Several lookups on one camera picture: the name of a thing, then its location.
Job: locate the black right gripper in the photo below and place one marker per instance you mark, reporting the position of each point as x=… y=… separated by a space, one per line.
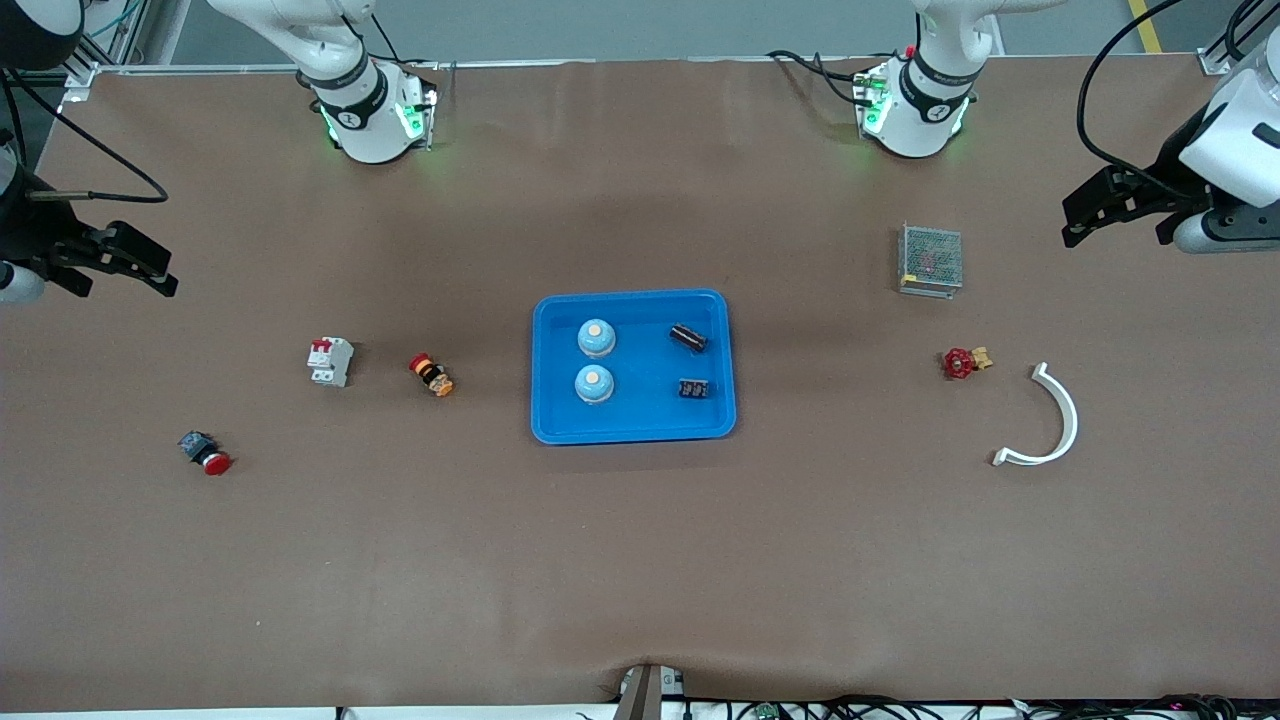
x=28 y=235

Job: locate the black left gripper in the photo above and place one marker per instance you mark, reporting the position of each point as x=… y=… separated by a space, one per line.
x=1166 y=184

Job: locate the blue bell cream button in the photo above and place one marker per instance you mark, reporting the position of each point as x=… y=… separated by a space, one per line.
x=596 y=338
x=594 y=384

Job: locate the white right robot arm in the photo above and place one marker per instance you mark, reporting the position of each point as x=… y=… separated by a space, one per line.
x=365 y=130

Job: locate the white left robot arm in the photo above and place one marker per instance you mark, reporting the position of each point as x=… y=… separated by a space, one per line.
x=1240 y=140

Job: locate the blue plastic tray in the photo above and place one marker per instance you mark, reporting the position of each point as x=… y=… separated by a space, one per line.
x=650 y=415

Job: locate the metal mesh power supply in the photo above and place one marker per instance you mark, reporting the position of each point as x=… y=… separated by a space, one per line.
x=930 y=258

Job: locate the red push button dark body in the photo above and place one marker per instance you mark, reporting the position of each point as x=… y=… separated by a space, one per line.
x=205 y=452

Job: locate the brass valve red handwheel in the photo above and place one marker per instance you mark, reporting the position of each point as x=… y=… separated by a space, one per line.
x=958 y=363

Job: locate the white curved pipe clamp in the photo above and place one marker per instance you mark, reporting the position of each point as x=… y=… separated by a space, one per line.
x=1073 y=418

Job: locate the brown table mat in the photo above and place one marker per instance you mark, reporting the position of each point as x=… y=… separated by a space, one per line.
x=640 y=560

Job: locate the aluminium frame structure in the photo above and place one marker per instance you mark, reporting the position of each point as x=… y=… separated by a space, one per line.
x=80 y=80

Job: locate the white circuit breaker red switch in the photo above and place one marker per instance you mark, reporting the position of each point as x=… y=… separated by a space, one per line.
x=330 y=362

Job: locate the red orange emergency stop switch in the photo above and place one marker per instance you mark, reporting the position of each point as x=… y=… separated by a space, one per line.
x=432 y=376

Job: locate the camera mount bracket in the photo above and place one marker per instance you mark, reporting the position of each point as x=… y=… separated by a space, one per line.
x=645 y=695

